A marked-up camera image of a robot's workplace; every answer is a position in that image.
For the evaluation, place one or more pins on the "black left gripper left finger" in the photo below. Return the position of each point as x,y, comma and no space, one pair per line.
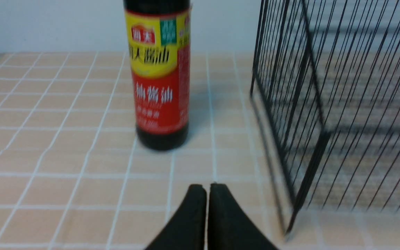
186,228

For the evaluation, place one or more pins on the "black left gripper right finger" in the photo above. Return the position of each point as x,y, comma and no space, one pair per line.
229,228

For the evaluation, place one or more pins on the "red label soy sauce bottle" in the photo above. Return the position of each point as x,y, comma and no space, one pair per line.
159,45

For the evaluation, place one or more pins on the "black wire mesh rack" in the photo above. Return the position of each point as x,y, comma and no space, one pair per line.
328,75

